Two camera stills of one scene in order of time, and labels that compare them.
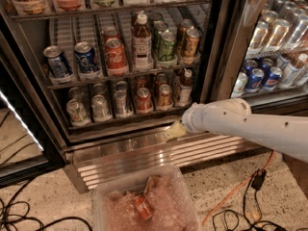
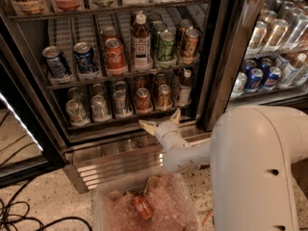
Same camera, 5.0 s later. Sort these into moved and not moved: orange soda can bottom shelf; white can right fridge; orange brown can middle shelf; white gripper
Moved: white gripper
Not moved: white can right fridge; orange brown can middle shelf; orange soda can bottom shelf
